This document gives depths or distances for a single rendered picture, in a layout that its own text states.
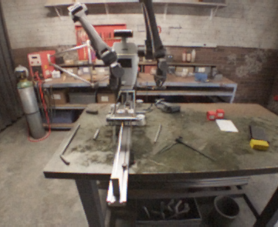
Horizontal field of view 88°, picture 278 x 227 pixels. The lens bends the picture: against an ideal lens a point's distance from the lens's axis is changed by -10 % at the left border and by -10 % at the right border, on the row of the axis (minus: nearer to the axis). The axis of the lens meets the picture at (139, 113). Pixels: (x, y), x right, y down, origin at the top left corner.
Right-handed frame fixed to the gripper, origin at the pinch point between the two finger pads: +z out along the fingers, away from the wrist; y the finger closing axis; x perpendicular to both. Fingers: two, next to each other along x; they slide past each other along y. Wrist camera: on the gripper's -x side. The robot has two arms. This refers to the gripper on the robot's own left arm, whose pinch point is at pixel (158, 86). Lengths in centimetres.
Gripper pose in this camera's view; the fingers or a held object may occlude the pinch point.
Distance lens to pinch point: 118.0
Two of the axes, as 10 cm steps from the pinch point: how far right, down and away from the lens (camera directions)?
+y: -3.9, -4.7, 7.9
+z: -0.3, 8.6, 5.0
